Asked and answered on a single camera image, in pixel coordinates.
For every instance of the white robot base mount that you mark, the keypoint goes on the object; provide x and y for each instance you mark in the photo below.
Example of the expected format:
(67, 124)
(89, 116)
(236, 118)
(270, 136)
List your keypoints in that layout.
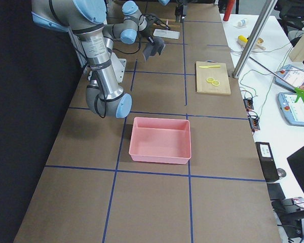
(119, 68)

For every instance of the yellow plastic knife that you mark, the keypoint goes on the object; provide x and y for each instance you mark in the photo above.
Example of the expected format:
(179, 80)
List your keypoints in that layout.
(210, 66)

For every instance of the teach pendant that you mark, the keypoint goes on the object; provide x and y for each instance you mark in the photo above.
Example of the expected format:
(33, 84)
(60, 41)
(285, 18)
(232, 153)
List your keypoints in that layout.
(293, 76)
(292, 111)

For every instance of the lemon slice lower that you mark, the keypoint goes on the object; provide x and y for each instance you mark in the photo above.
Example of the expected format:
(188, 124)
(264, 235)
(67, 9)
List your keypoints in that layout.
(216, 83)

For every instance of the aluminium frame post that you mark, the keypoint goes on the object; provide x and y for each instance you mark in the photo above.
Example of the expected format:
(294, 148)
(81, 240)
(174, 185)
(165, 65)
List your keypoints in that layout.
(258, 27)

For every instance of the teach pendant far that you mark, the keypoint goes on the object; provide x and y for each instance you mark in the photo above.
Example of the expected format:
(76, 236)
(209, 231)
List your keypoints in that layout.
(293, 76)

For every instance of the lemon slice upper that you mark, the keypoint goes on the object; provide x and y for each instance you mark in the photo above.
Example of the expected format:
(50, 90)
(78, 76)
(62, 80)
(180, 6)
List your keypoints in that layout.
(210, 80)

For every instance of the pink plastic bin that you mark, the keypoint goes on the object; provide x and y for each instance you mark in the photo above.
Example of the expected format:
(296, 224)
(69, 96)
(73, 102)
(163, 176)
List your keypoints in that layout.
(161, 140)

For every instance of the lemon slice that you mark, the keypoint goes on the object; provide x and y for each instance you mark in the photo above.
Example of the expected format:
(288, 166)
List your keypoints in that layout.
(216, 83)
(210, 80)

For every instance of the white rack tray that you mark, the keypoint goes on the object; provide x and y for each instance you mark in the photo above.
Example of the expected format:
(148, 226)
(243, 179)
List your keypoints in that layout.
(166, 33)

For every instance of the black box device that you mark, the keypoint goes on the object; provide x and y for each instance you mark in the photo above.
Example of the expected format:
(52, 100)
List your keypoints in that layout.
(267, 162)

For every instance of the teach pendant near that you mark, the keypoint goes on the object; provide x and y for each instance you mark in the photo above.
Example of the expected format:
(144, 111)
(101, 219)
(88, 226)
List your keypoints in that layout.
(292, 111)

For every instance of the green grabber tool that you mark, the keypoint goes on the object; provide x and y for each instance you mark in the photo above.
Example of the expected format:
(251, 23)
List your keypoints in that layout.
(299, 92)

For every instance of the grey microfibre cloth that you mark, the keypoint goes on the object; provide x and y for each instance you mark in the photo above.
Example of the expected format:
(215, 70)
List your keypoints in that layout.
(156, 47)

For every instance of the red bottle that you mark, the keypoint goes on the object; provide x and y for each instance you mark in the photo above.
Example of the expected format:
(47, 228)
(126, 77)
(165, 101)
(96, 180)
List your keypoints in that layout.
(228, 10)

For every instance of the bamboo cutting board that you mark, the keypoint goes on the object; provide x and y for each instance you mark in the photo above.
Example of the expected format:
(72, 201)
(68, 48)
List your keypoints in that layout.
(220, 74)

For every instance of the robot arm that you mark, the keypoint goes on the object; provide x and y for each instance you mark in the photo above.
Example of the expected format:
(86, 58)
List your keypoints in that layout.
(105, 97)
(136, 24)

